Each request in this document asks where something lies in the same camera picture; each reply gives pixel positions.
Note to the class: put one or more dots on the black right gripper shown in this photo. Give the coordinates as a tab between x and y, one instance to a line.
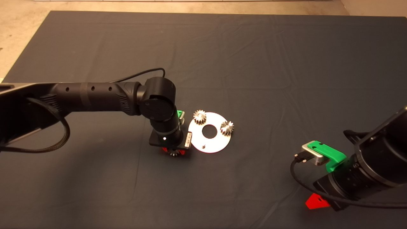
334	194

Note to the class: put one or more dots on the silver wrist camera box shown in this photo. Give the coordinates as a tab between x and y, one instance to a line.
182	121
314	156

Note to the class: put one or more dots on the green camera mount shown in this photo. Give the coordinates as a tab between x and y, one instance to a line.
330	154
180	113

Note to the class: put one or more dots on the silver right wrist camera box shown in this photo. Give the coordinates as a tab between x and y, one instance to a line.
314	156

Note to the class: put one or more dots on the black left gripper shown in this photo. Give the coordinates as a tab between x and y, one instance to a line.
155	141

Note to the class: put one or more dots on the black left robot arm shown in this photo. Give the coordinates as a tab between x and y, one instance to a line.
95	95

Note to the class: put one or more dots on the small steel planetary gear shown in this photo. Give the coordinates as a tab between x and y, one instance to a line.
199	117
174	153
227	128

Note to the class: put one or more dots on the dark grey table cloth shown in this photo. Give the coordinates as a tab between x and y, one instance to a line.
254	190

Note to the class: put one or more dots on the green right camera mount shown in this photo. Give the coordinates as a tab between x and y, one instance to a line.
330	154

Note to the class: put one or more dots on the round metal carrier plate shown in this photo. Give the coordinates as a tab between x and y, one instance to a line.
213	143

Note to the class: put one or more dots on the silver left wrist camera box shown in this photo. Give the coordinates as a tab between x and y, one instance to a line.
182	121

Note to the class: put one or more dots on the green left camera mount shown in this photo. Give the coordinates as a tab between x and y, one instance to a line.
180	113

